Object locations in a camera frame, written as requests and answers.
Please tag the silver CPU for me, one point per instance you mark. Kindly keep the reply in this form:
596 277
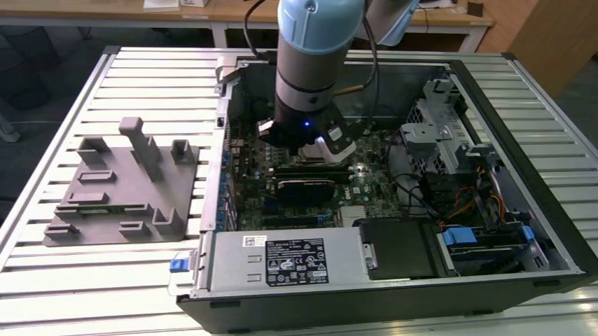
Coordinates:
313 154

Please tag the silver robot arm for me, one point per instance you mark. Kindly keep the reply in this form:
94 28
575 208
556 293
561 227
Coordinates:
304 77

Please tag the CPU socket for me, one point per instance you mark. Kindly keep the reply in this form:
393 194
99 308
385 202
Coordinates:
296 158

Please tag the RAM slot white clips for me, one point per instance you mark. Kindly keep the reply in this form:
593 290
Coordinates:
309 168
309 175

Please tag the RAM slot black clips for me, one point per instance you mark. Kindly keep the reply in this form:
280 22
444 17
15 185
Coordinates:
309 179
309 171

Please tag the black graphics card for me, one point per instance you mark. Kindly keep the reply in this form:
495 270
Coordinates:
304 192

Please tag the green motherboard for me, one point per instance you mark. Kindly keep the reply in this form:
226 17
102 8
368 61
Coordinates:
374 157

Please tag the silver chipset heatsink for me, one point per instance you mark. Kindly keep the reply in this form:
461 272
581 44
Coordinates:
356 216

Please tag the silver metal drive cage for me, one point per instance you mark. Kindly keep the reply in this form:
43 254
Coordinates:
434 112

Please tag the grey parts rack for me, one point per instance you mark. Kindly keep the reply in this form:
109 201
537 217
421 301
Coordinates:
141 196

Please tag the silver power supply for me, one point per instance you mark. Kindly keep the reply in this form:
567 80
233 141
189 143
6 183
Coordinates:
234 266

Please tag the black plastic shroud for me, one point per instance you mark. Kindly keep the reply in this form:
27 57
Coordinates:
402 248

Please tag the blue case latch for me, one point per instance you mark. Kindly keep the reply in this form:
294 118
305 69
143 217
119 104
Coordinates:
178 265

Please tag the hard disk in blue carrier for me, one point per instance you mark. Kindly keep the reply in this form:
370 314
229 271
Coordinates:
458 236

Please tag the green RAM stick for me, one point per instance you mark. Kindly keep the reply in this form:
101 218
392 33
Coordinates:
101 209

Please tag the white paper box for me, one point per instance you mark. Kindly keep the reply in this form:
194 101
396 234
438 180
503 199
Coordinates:
161 4

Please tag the black PC case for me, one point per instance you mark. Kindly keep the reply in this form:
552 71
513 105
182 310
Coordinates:
328 315

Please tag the small dark box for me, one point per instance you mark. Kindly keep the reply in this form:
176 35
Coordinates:
476 8

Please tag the wooden cabinet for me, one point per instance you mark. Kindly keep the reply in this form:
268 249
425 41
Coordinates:
552 42

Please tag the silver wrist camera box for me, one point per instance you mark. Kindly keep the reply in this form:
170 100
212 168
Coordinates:
265 126

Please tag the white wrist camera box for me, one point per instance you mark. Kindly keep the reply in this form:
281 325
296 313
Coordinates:
341 147

